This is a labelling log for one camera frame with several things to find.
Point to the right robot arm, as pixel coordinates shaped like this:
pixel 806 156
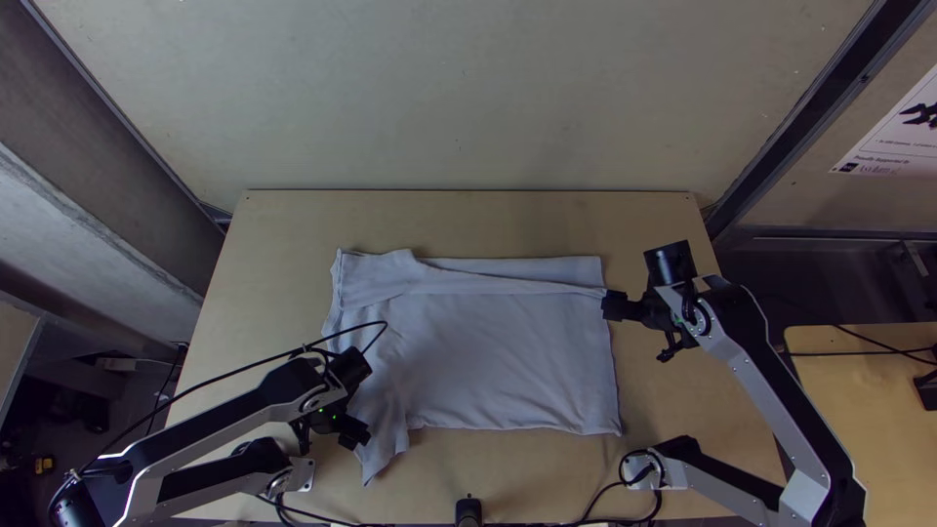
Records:
pixel 754 381

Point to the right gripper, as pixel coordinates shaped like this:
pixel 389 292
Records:
pixel 638 309

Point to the white wall poster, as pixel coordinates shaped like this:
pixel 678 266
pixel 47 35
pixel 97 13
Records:
pixel 893 132

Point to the pale wooden side table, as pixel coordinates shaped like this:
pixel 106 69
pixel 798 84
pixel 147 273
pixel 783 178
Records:
pixel 871 439

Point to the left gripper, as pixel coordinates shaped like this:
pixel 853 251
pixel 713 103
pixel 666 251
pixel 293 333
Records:
pixel 350 433

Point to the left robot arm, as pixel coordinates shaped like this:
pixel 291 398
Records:
pixel 219 424

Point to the white t-shirt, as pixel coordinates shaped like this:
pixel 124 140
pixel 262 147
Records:
pixel 483 344

